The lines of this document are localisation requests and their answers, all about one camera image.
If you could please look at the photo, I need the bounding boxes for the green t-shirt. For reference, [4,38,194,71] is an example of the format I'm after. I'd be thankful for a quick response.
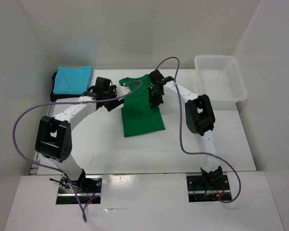
[119,75,165,138]

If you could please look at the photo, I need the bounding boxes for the light blue t-shirt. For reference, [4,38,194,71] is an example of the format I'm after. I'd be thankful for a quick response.
[53,65,93,95]

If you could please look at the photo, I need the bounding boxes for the black t-shirt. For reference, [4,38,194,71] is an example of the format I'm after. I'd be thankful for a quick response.
[50,72,80,102]

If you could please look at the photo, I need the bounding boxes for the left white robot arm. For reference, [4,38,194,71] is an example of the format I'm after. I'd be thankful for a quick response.
[35,77,124,192]

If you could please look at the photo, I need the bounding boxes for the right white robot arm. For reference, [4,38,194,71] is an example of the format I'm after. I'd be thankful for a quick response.
[148,70,223,189]

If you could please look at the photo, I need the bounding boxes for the white plastic basket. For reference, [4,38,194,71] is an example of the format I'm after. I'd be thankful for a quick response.
[194,55,248,105]

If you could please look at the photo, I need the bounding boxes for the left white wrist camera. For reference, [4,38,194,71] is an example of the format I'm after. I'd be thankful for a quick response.
[121,83,131,94]

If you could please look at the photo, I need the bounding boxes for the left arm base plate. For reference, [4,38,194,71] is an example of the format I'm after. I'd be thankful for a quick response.
[54,175,102,205]

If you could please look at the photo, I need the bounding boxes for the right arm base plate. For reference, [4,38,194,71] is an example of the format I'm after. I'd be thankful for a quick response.
[186,174,232,203]

